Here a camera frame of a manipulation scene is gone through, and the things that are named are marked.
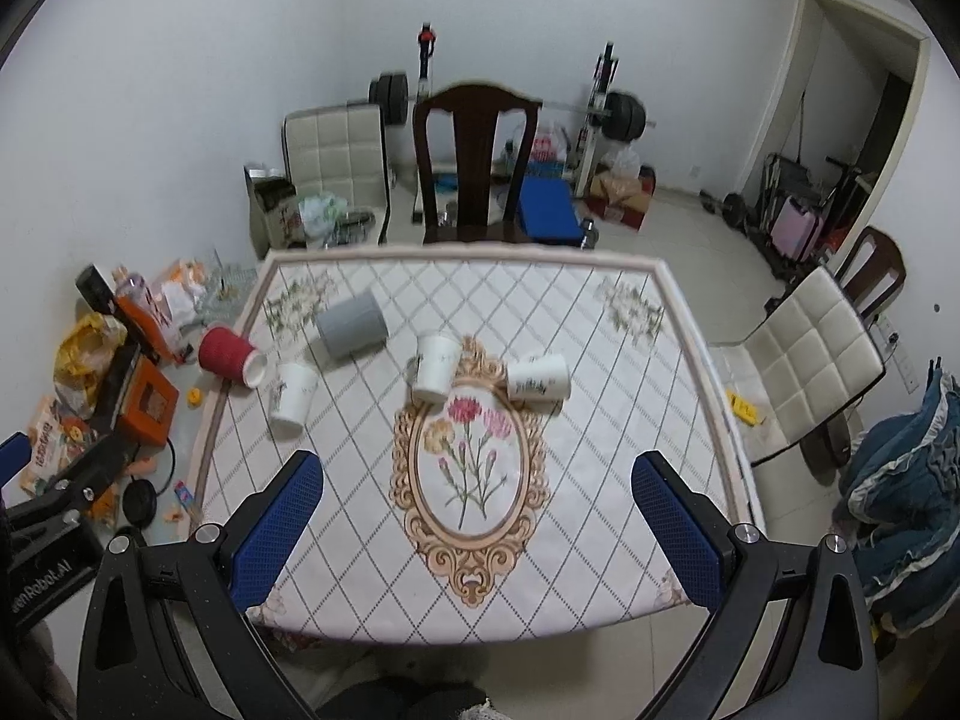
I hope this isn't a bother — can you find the dark wooden chair far right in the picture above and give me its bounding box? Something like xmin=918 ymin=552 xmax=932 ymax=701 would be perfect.
xmin=835 ymin=226 xmax=907 ymax=323

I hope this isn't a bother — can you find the dark wooden chair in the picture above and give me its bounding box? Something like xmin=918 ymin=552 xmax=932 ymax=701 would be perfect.
xmin=412 ymin=83 xmax=542 ymax=245
xmin=835 ymin=226 xmax=907 ymax=323

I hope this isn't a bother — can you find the orange box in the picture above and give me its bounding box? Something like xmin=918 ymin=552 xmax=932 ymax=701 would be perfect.
xmin=114 ymin=358 xmax=179 ymax=447

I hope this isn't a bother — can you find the cream padded chair right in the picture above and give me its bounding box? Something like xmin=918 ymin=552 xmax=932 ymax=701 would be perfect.
xmin=709 ymin=266 xmax=885 ymax=466

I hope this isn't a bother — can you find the snack package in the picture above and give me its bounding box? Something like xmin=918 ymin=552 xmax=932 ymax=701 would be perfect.
xmin=20 ymin=395 xmax=88 ymax=497

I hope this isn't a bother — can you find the blue weight bench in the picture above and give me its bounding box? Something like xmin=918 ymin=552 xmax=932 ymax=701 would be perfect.
xmin=517 ymin=177 xmax=583 ymax=247

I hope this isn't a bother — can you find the yellow plastic bag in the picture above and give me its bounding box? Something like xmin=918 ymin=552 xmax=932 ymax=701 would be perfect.
xmin=52 ymin=312 xmax=127 ymax=419

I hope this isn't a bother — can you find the pink suitcase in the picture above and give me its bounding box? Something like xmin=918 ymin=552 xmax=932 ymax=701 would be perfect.
xmin=771 ymin=197 xmax=823 ymax=262

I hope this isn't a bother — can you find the floral patterned tablecloth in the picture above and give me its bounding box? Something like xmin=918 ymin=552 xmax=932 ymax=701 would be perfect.
xmin=189 ymin=244 xmax=763 ymax=645

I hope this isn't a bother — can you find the grey paper cup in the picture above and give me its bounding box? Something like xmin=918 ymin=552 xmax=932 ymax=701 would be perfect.
xmin=313 ymin=291 xmax=389 ymax=359

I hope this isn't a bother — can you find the white paper cup centre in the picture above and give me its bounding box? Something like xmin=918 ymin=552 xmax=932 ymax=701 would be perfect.
xmin=409 ymin=332 xmax=462 ymax=403

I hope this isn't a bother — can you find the cream padded chair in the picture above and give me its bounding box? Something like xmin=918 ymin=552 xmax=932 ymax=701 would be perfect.
xmin=709 ymin=266 xmax=885 ymax=466
xmin=281 ymin=104 xmax=391 ymax=245

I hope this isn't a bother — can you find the barbell with black plates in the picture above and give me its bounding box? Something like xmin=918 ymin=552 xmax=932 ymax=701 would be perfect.
xmin=368 ymin=73 xmax=647 ymax=143

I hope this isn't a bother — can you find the cardboard box with red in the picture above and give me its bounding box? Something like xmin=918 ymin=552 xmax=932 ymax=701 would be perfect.
xmin=584 ymin=171 xmax=656 ymax=231

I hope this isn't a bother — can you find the red ribbed paper cup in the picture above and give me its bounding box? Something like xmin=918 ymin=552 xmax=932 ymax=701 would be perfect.
xmin=199 ymin=327 xmax=267 ymax=388

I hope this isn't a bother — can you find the white paper cup far left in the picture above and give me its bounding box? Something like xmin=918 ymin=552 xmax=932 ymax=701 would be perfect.
xmin=268 ymin=361 xmax=319 ymax=433

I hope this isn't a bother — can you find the cream padded chair back left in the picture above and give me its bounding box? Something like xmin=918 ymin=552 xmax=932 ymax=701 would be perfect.
xmin=281 ymin=104 xmax=391 ymax=245

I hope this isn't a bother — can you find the black round lid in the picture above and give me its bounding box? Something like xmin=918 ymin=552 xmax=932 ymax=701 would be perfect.
xmin=121 ymin=478 xmax=158 ymax=530

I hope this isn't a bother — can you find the white paper cup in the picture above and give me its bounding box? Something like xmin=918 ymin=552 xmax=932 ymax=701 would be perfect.
xmin=409 ymin=332 xmax=462 ymax=403
xmin=506 ymin=353 xmax=571 ymax=401
xmin=268 ymin=361 xmax=319 ymax=433

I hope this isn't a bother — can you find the blue denim clothing pile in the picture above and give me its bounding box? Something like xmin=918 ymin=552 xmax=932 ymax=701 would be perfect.
xmin=835 ymin=366 xmax=958 ymax=639

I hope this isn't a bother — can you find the white squat rack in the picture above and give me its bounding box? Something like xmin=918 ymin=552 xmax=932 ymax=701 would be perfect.
xmin=568 ymin=43 xmax=619 ymax=199

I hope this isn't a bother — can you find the small metal trash bin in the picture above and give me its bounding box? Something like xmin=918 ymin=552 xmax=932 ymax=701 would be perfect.
xmin=244 ymin=164 xmax=306 ymax=260

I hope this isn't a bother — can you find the white paper cup right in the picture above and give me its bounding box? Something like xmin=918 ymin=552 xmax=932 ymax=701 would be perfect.
xmin=506 ymin=353 xmax=571 ymax=401

